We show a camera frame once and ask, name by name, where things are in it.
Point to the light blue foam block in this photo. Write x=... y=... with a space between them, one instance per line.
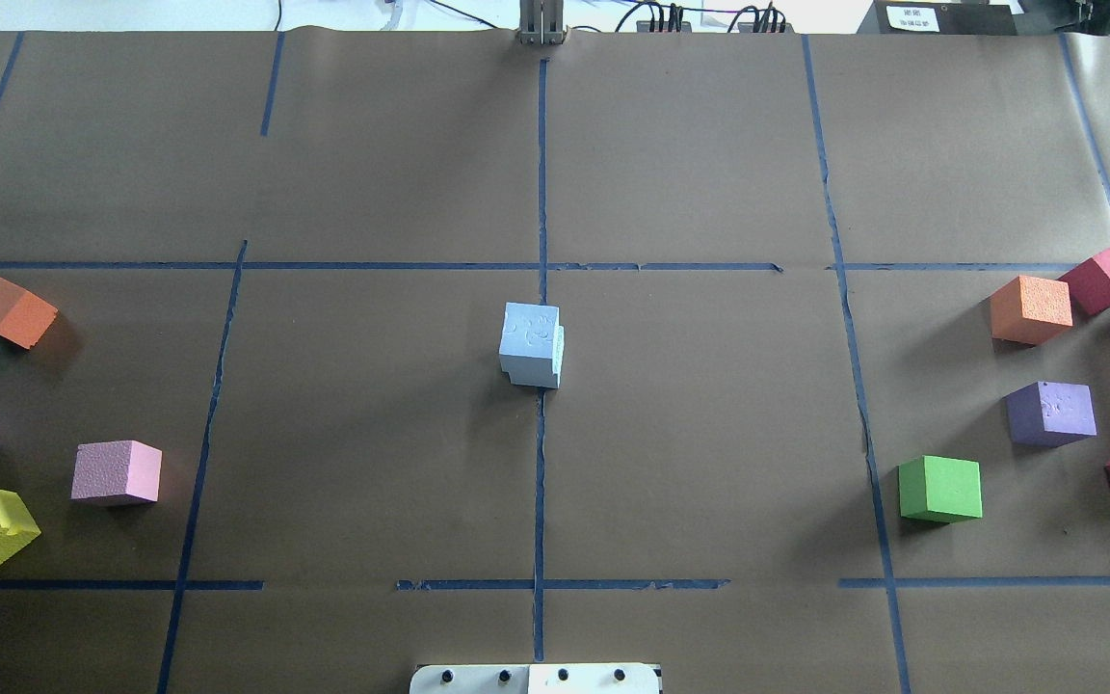
x=527 y=332
x=544 y=371

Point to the black power strip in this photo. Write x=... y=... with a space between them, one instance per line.
x=756 y=20
x=657 y=18

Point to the green foam block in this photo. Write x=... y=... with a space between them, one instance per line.
x=940 y=489

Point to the pink foam block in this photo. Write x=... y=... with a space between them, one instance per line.
x=116 y=473

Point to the orange foam block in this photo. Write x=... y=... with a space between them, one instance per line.
x=24 y=316
x=1030 y=310

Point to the black box with label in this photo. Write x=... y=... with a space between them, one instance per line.
x=937 y=17

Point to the aluminium frame post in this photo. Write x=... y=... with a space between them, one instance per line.
x=541 y=22

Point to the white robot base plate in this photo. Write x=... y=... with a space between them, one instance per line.
x=594 y=677

